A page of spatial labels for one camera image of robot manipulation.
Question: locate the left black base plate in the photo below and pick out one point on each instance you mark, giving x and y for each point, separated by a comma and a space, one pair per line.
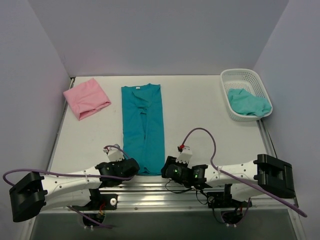
99, 202

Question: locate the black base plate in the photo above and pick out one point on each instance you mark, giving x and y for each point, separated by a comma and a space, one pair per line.
221, 200
99, 202

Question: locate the pink folded t shirt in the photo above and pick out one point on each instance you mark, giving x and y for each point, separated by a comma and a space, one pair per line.
86, 99

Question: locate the teal t shirt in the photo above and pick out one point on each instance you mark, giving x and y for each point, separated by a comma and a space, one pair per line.
143, 127

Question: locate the light turquoise shirt in basket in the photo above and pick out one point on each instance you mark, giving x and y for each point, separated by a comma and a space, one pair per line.
244, 103

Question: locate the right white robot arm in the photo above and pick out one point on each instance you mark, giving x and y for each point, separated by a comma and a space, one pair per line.
271, 174

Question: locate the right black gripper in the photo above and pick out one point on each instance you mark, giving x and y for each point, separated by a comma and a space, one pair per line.
165, 168

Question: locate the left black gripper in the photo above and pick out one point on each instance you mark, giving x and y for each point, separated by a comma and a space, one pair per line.
133, 166

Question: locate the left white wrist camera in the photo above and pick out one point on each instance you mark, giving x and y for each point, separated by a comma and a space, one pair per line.
114, 153

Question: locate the aluminium rail frame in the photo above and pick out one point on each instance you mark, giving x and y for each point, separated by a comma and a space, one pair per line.
151, 208

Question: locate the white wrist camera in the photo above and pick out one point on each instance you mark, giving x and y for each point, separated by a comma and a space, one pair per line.
185, 154
114, 153

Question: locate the white plastic basket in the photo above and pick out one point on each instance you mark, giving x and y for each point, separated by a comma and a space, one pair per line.
242, 78

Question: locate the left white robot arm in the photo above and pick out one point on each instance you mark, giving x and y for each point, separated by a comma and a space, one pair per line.
39, 190

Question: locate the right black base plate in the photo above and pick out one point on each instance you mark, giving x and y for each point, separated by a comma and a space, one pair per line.
221, 200

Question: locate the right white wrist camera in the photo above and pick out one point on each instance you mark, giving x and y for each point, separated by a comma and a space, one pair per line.
185, 154

